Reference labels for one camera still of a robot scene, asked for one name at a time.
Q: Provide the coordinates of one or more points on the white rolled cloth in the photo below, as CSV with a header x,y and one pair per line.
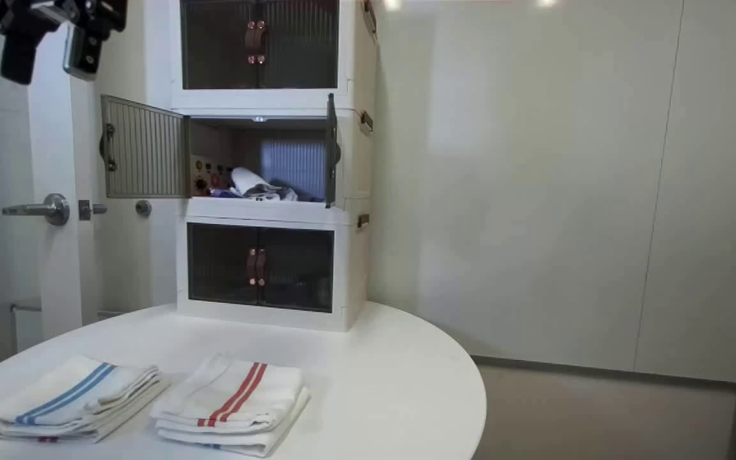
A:
x,y
245,181

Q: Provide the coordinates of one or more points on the dark translucent cabinet door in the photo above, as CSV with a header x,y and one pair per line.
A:
x,y
141,149
300,271
331,154
300,41
215,265
215,41

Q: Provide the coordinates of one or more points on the silver door latch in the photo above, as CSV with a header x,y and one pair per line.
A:
x,y
88,210

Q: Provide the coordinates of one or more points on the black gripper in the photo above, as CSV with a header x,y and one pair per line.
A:
x,y
53,12

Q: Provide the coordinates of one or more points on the red striped white towel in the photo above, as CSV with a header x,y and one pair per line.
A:
x,y
230,399

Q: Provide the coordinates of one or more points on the white room door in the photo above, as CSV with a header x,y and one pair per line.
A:
x,y
53,271

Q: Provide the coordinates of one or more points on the blue checked cloth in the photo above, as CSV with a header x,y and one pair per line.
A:
x,y
295,193

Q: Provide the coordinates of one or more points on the white stackable cabinet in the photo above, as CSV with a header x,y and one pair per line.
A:
x,y
352,161
346,271
346,53

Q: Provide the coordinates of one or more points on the blue striped white towel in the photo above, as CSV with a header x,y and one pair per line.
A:
x,y
70,397

